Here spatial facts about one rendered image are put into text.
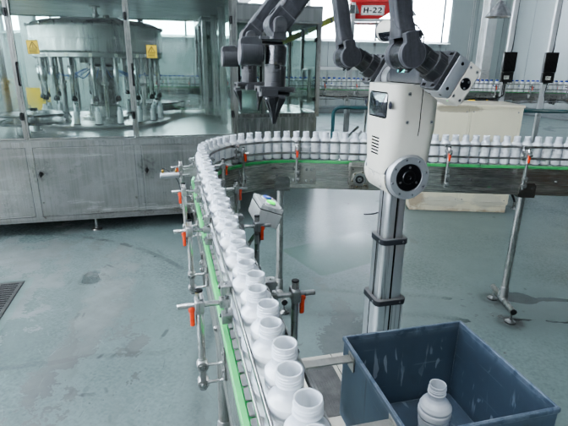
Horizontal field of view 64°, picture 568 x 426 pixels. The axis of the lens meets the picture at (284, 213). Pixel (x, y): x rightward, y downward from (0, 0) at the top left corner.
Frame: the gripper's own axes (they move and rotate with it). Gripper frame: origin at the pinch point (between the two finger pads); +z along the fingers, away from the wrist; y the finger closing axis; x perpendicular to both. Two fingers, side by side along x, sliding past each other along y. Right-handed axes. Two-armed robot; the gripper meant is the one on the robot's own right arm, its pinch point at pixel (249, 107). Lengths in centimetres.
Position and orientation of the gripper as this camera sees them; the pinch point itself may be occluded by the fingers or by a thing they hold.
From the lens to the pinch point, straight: 172.3
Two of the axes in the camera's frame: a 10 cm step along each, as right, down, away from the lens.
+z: -0.1, 9.5, 3.2
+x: 2.4, 3.1, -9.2
